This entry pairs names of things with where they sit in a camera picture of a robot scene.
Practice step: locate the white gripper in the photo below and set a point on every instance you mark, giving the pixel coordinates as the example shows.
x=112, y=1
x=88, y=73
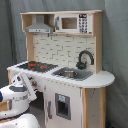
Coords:
x=20, y=82

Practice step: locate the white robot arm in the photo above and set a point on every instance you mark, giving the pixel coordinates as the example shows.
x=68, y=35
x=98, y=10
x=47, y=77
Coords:
x=20, y=93

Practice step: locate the wooden toy kitchen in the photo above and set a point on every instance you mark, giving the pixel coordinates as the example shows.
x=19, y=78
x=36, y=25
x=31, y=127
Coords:
x=73, y=50

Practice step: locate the right red stove knob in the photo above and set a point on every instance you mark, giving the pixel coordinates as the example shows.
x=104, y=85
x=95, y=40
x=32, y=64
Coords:
x=34, y=83

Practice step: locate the black stovetop red burners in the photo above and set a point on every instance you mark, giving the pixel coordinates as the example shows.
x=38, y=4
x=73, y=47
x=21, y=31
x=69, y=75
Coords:
x=37, y=66

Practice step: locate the white cabinet door with dispenser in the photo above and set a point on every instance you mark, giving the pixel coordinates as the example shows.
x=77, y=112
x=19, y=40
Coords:
x=63, y=106

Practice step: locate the grey sink basin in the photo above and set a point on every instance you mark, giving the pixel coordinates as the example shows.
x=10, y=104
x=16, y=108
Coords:
x=72, y=73

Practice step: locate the grey range hood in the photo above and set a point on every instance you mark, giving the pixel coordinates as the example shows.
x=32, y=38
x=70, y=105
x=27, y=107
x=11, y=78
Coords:
x=39, y=26

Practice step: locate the toy microwave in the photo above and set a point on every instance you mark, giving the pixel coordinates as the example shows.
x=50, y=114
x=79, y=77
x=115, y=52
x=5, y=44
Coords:
x=73, y=23

